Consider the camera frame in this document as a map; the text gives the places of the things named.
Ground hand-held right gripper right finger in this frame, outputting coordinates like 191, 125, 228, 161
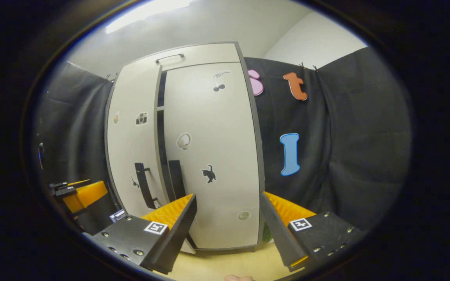
259, 191, 364, 272

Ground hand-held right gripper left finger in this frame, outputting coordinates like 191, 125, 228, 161
82, 194, 198, 275

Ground white cabinet door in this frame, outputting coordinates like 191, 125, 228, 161
162, 62, 266, 251
105, 64, 197, 254

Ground white grey cabinet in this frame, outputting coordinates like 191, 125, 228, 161
105, 42, 267, 254

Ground white cabinet drawer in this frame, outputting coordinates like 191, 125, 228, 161
123, 42, 246, 75

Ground black backdrop cloth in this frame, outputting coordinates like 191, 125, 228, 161
34, 47, 413, 235

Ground black door handle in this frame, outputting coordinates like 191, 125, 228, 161
134, 162, 159, 210
168, 160, 189, 200

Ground dark drawer handle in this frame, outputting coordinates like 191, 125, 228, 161
154, 53, 186, 64

